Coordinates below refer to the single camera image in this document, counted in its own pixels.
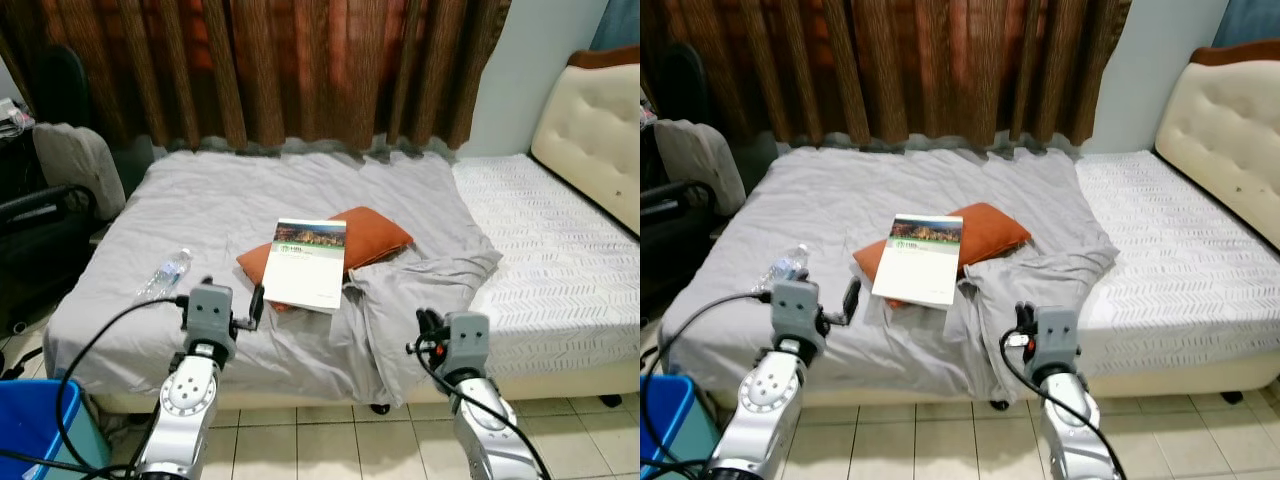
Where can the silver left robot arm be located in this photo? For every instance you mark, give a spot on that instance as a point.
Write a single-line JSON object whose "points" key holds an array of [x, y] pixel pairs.
{"points": [[765, 410], [185, 410]]}

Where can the white book with photo cover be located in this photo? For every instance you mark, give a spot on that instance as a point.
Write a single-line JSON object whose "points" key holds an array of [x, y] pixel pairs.
{"points": [[918, 270], [305, 275]]}

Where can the cream bed base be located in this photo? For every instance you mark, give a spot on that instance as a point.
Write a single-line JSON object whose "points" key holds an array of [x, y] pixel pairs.
{"points": [[560, 385], [1180, 378]]}

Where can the grey blanket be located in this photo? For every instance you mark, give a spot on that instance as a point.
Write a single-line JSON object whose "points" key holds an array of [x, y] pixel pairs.
{"points": [[840, 190], [220, 210]]}

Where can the orange pillow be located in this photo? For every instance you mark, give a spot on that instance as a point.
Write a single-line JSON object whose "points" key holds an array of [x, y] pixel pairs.
{"points": [[375, 238], [995, 235]]}

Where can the teal plastic bin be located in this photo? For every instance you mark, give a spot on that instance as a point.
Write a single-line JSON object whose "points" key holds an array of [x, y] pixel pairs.
{"points": [[92, 440], [702, 435]]}

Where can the blue plastic bin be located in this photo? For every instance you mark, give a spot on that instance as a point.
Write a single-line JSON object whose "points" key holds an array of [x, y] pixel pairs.
{"points": [[30, 425], [660, 425]]}

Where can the clear plastic water bottle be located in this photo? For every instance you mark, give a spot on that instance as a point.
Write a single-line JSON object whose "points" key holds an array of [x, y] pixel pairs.
{"points": [[787, 267], [165, 275]]}

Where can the black office chair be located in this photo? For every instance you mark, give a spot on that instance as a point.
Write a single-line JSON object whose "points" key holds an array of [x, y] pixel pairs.
{"points": [[35, 250], [665, 250]]}

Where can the brown striped curtain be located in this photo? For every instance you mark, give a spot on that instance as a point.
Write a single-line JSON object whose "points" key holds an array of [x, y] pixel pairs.
{"points": [[880, 70], [250, 70]]}

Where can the grey chair cushion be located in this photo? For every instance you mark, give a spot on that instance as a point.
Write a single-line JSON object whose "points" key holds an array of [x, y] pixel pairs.
{"points": [[705, 160], [80, 165]]}

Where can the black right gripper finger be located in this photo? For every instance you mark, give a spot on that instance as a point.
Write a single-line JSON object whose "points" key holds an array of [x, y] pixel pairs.
{"points": [[438, 325], [1033, 320], [1021, 318], [423, 325]]}

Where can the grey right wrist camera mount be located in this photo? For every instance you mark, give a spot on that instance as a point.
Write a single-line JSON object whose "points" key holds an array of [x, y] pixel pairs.
{"points": [[1058, 340], [468, 342]]}

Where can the cream tufted headboard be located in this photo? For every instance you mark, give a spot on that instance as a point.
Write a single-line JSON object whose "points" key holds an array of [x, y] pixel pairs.
{"points": [[590, 130], [1225, 140]]}

